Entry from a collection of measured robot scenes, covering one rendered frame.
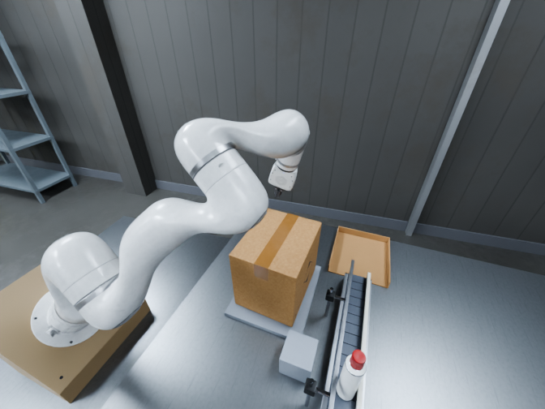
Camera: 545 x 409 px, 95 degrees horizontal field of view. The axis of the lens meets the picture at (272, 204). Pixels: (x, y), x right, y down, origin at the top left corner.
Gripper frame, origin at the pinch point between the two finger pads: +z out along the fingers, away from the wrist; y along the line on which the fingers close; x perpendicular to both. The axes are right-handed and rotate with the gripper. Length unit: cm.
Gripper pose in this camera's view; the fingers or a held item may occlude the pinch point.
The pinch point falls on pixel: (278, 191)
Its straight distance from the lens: 106.1
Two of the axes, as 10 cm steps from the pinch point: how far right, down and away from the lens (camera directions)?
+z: -1.9, 6.3, 7.5
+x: 3.3, -6.8, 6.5
